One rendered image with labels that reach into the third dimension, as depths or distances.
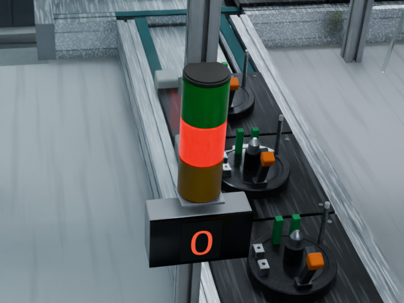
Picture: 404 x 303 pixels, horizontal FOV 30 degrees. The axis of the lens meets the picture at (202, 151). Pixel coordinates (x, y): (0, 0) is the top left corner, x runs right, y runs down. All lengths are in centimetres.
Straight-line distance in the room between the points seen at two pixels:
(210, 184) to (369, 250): 51
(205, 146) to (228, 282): 41
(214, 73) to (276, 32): 125
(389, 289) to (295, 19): 98
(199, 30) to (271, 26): 124
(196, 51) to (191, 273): 33
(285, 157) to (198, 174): 62
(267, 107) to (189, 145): 78
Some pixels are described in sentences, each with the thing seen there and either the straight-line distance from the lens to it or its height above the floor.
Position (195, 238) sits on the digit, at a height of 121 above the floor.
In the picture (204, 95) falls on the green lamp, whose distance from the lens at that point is 76.
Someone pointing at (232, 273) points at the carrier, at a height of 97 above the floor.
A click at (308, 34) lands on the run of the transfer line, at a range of 205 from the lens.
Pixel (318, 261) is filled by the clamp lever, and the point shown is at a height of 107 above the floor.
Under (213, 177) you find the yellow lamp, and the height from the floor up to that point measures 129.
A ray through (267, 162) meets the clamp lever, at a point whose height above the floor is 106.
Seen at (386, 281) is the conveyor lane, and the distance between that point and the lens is 124.
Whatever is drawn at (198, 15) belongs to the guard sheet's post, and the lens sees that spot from 76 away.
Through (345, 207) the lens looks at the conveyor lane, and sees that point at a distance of 136.
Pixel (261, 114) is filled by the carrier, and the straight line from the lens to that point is 154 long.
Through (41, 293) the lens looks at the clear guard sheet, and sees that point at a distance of 99.
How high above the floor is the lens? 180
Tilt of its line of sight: 36 degrees down
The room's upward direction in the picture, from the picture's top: 4 degrees clockwise
